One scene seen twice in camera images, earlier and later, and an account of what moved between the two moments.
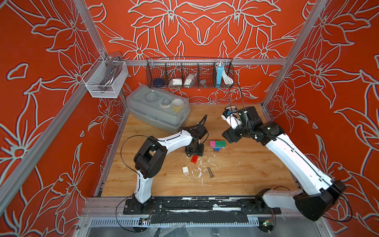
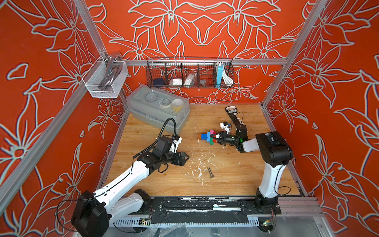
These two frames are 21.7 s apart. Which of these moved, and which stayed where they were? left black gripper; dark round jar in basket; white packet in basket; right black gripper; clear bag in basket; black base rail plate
Moved: right black gripper; left black gripper
Stayed: black base rail plate; white packet in basket; dark round jar in basket; clear bag in basket
